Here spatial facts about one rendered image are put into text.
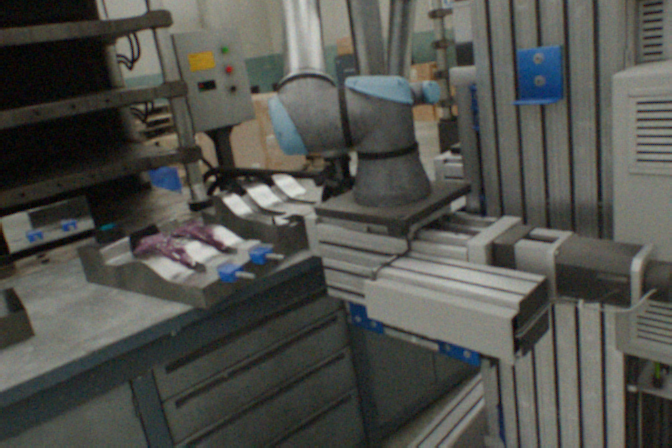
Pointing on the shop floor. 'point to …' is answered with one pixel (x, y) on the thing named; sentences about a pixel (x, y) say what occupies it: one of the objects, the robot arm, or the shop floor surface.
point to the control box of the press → (215, 88)
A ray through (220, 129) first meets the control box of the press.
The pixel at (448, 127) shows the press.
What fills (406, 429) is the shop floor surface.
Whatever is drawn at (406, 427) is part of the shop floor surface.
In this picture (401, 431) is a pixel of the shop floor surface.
